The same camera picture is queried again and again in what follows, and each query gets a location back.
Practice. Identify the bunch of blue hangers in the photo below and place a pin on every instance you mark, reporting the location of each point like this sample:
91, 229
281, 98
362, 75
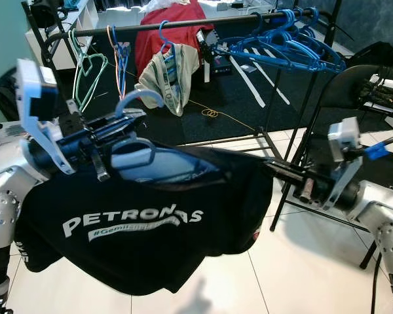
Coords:
295, 52

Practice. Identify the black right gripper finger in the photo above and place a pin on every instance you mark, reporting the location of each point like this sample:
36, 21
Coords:
285, 180
281, 168

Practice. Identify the black bag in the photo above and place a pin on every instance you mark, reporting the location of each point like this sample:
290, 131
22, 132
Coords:
46, 10
376, 55

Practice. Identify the red cloth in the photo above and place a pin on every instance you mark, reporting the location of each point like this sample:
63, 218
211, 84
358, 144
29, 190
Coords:
190, 36

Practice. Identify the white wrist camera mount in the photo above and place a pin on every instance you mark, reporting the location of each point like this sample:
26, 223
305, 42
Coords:
344, 134
36, 82

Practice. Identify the black machine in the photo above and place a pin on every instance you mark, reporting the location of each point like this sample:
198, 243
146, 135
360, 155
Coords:
216, 59

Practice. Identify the white shelf unit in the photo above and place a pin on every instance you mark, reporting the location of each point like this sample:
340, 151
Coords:
49, 46

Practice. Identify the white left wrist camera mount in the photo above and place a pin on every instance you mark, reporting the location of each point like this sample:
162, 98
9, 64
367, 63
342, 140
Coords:
36, 82

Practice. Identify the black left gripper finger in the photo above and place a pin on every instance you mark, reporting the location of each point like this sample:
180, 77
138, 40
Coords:
121, 119
121, 133

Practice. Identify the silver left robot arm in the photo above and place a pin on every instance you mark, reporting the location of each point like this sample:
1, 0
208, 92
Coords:
3, 196

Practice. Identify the black folding chair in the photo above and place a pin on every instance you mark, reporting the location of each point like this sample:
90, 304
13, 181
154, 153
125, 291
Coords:
354, 78

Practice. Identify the pink hanger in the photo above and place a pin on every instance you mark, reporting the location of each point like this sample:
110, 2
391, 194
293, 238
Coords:
110, 36

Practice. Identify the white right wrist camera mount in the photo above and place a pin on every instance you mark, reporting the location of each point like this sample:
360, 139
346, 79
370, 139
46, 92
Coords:
344, 134

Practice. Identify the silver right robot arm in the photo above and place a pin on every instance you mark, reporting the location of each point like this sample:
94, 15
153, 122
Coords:
380, 209

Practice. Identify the black metal clothes rack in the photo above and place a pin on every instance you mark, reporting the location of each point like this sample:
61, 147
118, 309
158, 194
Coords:
183, 23

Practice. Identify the grey garment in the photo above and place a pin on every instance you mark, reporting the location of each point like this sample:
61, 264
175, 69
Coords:
154, 75

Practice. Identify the black printed t-shirt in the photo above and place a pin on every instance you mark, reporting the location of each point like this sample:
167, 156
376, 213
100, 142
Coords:
150, 255

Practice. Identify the thin blue hanger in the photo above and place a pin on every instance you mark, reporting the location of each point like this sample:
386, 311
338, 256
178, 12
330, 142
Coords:
121, 65

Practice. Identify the grey blue plastic hanger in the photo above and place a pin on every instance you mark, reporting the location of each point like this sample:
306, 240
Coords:
139, 94

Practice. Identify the green hanger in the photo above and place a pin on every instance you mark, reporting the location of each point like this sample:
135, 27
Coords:
85, 60

